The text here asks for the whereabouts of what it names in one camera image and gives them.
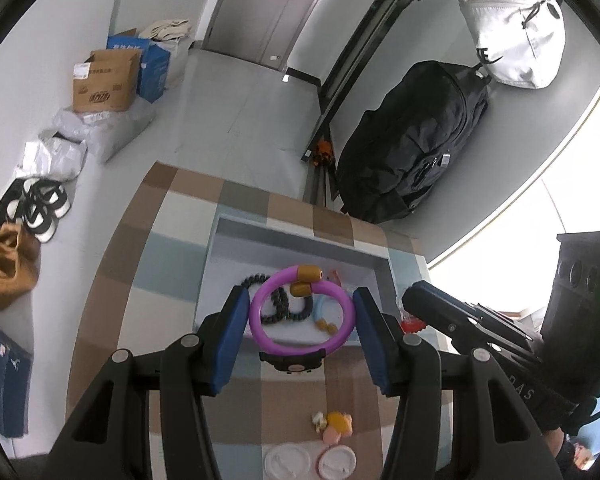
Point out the black and white slipper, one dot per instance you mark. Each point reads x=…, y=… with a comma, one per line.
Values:
x=34, y=220
x=47, y=197

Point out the pink and yellow toy figure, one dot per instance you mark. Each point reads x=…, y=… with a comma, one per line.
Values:
x=337, y=425

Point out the grey door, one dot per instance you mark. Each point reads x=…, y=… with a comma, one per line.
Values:
x=260, y=5

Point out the grey cardboard box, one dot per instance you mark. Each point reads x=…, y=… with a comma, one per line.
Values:
x=240, y=240

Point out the brown shoe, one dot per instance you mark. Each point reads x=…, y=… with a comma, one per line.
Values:
x=4, y=285
x=19, y=250

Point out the pink round badge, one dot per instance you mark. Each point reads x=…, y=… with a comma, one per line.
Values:
x=337, y=462

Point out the silver parcel bag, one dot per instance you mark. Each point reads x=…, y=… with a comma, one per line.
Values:
x=54, y=157

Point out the blue shoe box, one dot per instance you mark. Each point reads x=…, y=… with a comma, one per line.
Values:
x=7, y=390

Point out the small orange item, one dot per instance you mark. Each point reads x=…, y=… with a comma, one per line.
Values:
x=324, y=152

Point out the checkered tablecloth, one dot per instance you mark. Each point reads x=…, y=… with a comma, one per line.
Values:
x=144, y=260

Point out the blue cardboard box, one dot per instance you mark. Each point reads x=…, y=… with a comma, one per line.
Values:
x=154, y=75

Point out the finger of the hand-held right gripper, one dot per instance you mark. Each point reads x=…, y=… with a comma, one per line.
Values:
x=447, y=305

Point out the grey parcel bag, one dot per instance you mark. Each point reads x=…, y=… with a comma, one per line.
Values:
x=109, y=130

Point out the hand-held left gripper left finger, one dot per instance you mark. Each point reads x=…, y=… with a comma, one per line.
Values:
x=229, y=340

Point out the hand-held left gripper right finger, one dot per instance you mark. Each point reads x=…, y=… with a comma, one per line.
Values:
x=375, y=340

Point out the brown cardboard box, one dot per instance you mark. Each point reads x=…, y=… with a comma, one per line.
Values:
x=104, y=87

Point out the black backpack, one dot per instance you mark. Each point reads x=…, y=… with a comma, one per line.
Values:
x=410, y=140

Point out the black metal rack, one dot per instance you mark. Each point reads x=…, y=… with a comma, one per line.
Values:
x=350, y=60

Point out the white round badge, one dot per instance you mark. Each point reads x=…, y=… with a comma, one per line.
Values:
x=287, y=462

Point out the beige folded cloth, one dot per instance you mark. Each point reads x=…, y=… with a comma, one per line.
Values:
x=167, y=29

